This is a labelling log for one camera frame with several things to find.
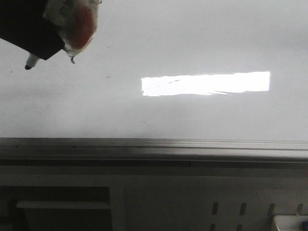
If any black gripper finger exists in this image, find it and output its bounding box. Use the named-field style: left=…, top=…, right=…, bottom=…
left=0, top=0, right=64, bottom=60

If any white black whiteboard marker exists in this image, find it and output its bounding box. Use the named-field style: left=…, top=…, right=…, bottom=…
left=25, top=53, right=40, bottom=70

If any white whiteboard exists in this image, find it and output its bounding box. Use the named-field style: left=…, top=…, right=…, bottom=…
left=0, top=0, right=308, bottom=141

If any white pegboard panel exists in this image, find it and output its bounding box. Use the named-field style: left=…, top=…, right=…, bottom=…
left=123, top=176, right=308, bottom=231

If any white marker holder box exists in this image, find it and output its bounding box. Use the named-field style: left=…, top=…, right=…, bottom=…
left=270, top=215, right=308, bottom=231

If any aluminium whiteboard tray rail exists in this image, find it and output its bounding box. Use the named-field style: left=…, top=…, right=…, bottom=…
left=0, top=138, right=308, bottom=165

